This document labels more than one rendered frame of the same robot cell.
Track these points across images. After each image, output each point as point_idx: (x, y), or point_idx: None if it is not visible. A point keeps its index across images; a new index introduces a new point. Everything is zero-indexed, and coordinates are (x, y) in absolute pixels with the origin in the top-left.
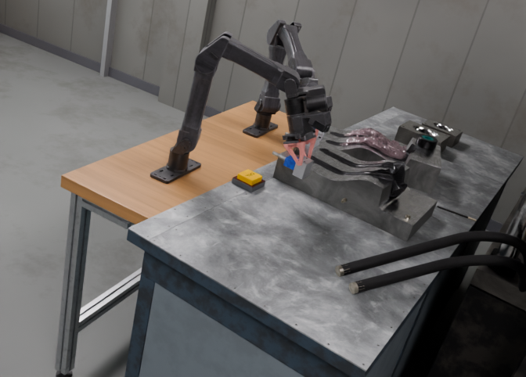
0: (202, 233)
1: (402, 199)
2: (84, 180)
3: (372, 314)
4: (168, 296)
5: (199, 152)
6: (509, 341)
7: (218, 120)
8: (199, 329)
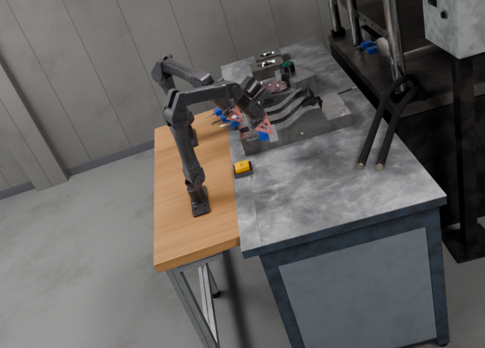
0: (275, 215)
1: (323, 105)
2: (170, 254)
3: (403, 170)
4: (292, 266)
5: None
6: (434, 131)
7: (161, 155)
8: (326, 265)
